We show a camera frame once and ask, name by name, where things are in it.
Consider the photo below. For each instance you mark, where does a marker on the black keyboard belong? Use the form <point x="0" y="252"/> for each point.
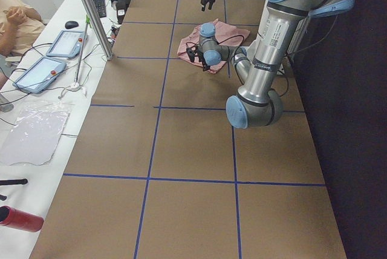
<point x="100" y="7"/>

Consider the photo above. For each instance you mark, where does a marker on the metal rod with green tip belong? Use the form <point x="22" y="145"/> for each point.
<point x="75" y="86"/>

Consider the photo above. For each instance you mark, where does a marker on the black computer mouse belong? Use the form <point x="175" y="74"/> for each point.
<point x="71" y="24"/>

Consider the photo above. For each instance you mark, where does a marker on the far teach pendant tablet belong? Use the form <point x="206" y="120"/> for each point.
<point x="67" y="44"/>

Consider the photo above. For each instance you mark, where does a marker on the teach pendant tablet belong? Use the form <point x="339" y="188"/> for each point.
<point x="40" y="75"/>
<point x="67" y="44"/>

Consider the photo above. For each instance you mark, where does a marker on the near teach pendant tablet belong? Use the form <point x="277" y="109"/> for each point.
<point x="40" y="75"/>

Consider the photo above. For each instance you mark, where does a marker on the person in beige shirt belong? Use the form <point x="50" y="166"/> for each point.
<point x="21" y="25"/>

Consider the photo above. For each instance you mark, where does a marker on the clear plastic bag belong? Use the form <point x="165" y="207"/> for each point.
<point x="36" y="133"/>

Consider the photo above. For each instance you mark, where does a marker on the black tripod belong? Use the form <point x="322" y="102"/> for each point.
<point x="11" y="182"/>

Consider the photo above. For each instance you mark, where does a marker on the red bottle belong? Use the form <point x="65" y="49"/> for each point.
<point x="17" y="219"/>

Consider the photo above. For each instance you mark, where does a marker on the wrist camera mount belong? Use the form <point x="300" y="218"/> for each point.
<point x="192" y="53"/>

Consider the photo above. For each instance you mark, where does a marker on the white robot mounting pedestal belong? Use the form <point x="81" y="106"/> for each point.
<point x="251" y="53"/>

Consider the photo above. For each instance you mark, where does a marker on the aluminium frame post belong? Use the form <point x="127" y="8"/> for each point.
<point x="98" y="28"/>

